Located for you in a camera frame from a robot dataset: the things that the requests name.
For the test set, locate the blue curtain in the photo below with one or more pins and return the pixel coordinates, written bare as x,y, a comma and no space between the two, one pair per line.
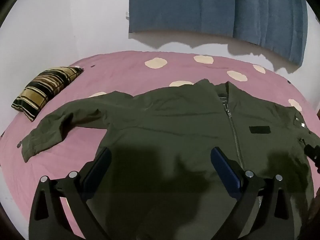
277,25

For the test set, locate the pink polka dot bedsheet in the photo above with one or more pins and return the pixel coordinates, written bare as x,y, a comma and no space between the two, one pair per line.
133,73

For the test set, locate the olive green jacket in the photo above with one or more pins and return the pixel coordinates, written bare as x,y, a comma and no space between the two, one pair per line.
161,183

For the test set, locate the striped black gold pillow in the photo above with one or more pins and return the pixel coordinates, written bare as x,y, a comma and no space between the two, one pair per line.
43,88

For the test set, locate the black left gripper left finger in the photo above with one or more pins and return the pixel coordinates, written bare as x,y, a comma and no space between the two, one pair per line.
48,219

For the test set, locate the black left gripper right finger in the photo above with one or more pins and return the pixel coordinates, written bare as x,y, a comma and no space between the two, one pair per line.
263,208

